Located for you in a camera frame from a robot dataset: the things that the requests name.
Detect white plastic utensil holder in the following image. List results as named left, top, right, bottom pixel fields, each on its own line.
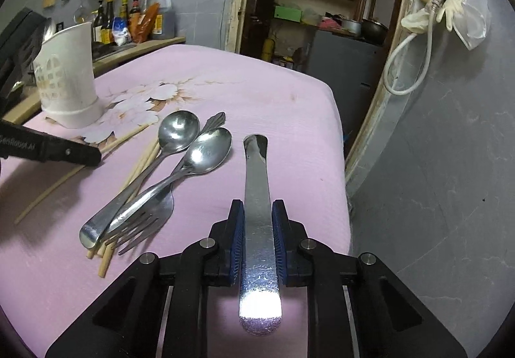
left=33, top=23, right=104, bottom=129

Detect steel butter knife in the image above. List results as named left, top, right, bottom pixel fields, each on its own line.
left=238, top=134, right=282, bottom=336

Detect white coiled cable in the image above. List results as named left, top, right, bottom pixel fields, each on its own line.
left=382, top=0, right=440, bottom=97

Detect pink floral tablecloth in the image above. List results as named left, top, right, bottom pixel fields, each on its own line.
left=1, top=45, right=350, bottom=357

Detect orange snack packet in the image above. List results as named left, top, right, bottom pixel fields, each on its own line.
left=133, top=3, right=160, bottom=43

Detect large steel spoon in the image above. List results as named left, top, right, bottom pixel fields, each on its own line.
left=79, top=111, right=200, bottom=249

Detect white gloves on hook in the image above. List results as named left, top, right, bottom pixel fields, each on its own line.
left=401, top=0, right=464, bottom=34

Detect grey cabinet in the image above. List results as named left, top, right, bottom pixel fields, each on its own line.
left=306, top=31, right=384, bottom=152

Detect clear plastic bag on hook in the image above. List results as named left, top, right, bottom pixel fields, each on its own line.
left=453, top=0, right=492, bottom=50

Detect dark soy sauce bottle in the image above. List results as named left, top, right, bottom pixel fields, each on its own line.
left=100, top=0, right=114, bottom=44

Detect wooden chopstick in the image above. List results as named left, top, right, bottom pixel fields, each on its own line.
left=13, top=124, right=148, bottom=225
left=85, top=136, right=163, bottom=279

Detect large clear oil bottle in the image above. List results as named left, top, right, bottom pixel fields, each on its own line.
left=152, top=0, right=175, bottom=40

